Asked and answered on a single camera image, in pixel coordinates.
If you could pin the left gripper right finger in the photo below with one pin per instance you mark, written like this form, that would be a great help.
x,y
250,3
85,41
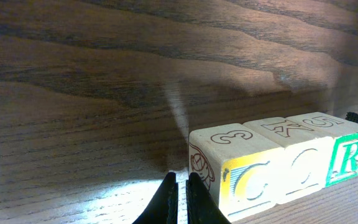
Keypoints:
x,y
201,208

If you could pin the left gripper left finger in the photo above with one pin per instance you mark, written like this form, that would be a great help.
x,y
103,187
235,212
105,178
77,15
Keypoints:
x,y
163,207

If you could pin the green R block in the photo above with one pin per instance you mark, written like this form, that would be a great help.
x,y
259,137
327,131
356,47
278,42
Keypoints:
x,y
344,160

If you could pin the yellow C block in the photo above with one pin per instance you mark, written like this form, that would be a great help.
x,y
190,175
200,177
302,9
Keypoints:
x,y
238,166

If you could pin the yellow O block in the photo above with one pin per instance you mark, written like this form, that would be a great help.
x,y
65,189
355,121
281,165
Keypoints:
x,y
305,158

